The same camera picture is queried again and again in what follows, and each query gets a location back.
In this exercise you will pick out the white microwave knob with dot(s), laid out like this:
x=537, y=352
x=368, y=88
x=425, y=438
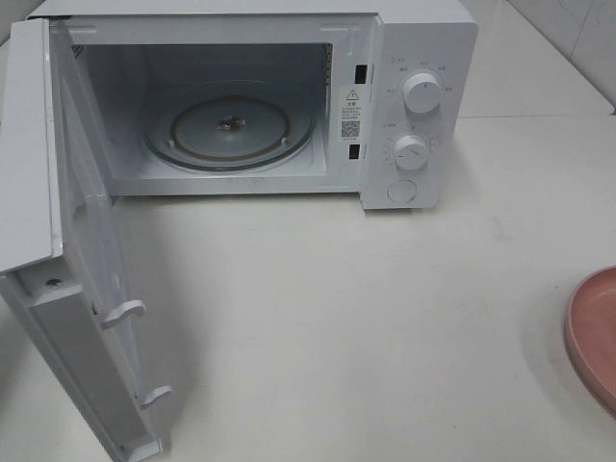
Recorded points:
x=410, y=152
x=422, y=91

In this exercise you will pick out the white microwave door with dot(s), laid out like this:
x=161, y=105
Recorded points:
x=62, y=268

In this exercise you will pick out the white microwave oven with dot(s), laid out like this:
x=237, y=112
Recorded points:
x=354, y=56

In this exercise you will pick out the glass microwave turntable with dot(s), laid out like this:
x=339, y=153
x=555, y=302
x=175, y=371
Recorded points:
x=229, y=126

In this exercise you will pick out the round microwave door button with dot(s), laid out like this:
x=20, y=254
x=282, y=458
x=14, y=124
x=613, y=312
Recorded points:
x=402, y=191

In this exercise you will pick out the pink round plate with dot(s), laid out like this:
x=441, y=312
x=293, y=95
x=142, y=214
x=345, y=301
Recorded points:
x=589, y=334

